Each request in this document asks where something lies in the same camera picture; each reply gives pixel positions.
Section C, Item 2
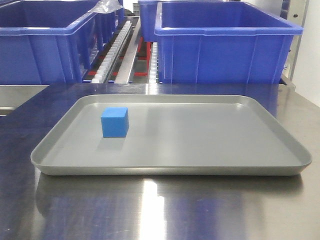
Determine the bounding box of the clear plastic bag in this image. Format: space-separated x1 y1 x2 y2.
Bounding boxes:
89 0 123 14

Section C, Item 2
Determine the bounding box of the grey perforated shelf post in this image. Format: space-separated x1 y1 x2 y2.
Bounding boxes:
281 0 309 86

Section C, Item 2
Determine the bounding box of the red shelf frame bar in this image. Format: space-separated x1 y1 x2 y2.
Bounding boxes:
83 38 153 82

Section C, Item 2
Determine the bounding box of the white roller rail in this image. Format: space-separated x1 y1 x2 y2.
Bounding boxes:
91 20 132 84
148 42 159 84

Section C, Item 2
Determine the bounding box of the blue bin front left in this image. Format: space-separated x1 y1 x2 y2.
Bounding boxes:
0 0 125 86

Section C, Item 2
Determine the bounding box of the white roller rail left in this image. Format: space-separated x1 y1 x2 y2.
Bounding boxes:
91 20 132 84

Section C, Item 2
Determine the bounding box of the white roller rail right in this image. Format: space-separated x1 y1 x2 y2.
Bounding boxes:
148 42 159 84

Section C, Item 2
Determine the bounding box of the blue bin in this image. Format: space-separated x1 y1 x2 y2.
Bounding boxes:
138 0 164 42
0 0 125 86
154 1 303 84

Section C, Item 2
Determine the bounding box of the blue cube block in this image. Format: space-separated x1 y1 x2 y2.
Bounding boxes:
100 107 129 138

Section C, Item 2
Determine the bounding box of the blue bin front right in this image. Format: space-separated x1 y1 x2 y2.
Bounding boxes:
154 1 303 84

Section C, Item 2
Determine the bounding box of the blue bin rear right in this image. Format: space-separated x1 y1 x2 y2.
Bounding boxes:
138 0 164 42

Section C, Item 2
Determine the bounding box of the grey plastic tray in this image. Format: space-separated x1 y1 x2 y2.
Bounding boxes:
30 94 312 176

